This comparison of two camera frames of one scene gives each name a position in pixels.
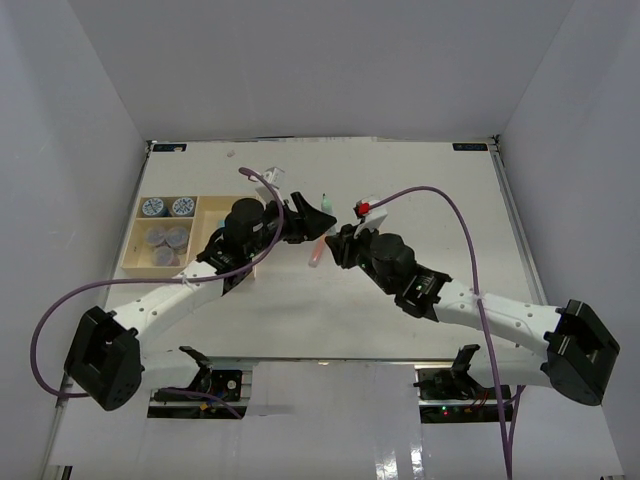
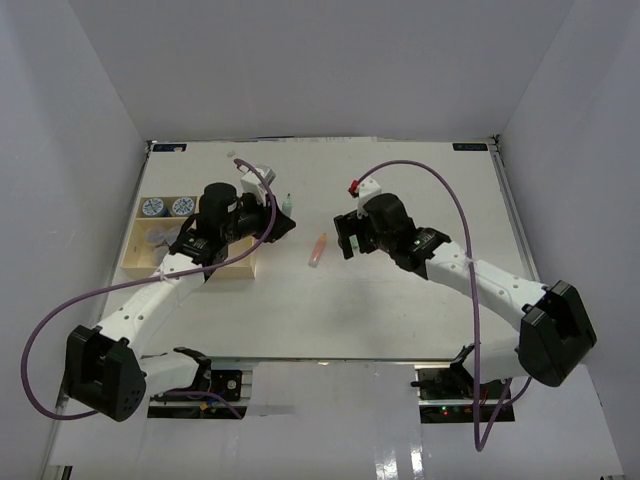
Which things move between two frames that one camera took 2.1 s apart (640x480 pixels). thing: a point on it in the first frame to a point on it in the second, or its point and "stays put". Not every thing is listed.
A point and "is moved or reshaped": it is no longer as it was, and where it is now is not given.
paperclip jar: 155,235 stays put
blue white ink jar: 183,206 stays put
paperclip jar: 177,238 stays put
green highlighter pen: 326,204 is moved or reshaped
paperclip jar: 164,256 stays put
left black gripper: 315,221 to 282,225
